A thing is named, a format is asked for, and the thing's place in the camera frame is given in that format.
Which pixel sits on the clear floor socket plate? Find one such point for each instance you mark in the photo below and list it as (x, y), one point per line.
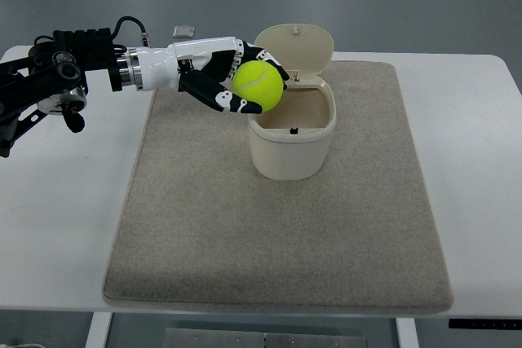
(183, 32)

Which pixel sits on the white table leg right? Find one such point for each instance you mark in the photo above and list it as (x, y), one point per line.
(407, 333)

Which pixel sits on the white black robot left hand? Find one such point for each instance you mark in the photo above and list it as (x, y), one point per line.
(199, 68)

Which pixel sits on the grey felt mat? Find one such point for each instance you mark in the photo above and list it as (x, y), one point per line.
(201, 228)

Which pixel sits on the white table leg left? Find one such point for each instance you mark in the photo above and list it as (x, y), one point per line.
(98, 331)

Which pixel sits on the black table control panel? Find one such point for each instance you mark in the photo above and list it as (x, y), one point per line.
(486, 324)

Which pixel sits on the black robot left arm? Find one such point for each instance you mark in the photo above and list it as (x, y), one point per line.
(51, 79)

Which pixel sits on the yellow tennis ball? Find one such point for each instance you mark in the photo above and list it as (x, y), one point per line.
(259, 82)

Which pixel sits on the white table leg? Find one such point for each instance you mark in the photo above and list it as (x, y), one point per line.
(407, 333)
(98, 331)

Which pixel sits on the cream lidded plastic bin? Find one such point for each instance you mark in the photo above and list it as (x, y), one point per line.
(291, 141)

